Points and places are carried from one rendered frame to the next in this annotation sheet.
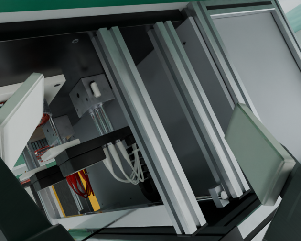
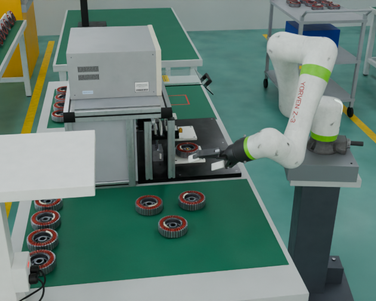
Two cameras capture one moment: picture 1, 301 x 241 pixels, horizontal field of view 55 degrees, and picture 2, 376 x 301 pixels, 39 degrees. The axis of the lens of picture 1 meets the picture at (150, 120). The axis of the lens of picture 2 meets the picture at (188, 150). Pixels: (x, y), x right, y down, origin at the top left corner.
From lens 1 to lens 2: 209 cm
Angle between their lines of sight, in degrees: 49
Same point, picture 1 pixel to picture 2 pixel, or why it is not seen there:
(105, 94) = (156, 153)
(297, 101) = not seen: hidden behind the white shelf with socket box
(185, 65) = (147, 164)
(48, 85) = (179, 160)
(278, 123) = (111, 137)
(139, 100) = (170, 156)
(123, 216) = not seen: hidden behind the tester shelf
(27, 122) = (217, 165)
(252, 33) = (101, 173)
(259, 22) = not seen: hidden behind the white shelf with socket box
